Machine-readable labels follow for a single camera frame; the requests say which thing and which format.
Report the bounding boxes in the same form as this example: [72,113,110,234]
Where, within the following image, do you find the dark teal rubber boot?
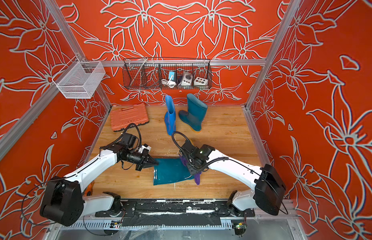
[153,158,194,186]

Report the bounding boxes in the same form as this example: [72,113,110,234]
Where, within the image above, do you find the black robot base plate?
[95,198,256,218]

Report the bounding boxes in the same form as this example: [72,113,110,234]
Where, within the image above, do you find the white coiled cable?
[160,78,177,89]

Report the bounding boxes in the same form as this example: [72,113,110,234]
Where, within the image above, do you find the white grey round device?
[179,72,193,87]

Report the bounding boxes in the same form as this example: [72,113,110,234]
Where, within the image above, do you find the blue rubber boot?
[164,95,176,136]

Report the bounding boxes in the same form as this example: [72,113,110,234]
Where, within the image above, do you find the purple cloth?
[180,156,202,186]

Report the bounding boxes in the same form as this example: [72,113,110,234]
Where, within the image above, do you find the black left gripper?
[123,149,159,171]

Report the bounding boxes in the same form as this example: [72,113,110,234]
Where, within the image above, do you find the white dotted box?
[194,77,208,87]

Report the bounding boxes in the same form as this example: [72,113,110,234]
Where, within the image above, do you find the orange handled screwdriver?
[84,181,95,196]

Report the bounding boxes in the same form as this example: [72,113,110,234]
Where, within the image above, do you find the blue white small box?
[168,71,176,84]

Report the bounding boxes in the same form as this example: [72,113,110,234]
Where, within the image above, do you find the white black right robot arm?
[178,141,286,216]

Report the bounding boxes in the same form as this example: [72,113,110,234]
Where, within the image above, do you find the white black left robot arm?
[40,134,159,227]

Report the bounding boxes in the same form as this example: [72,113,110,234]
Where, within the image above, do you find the orange plastic tool case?
[110,104,150,132]

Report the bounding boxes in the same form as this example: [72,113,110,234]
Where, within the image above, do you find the black wire wall basket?
[122,57,213,90]

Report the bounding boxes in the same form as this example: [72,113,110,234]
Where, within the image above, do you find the white wire mesh basket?
[53,62,106,99]

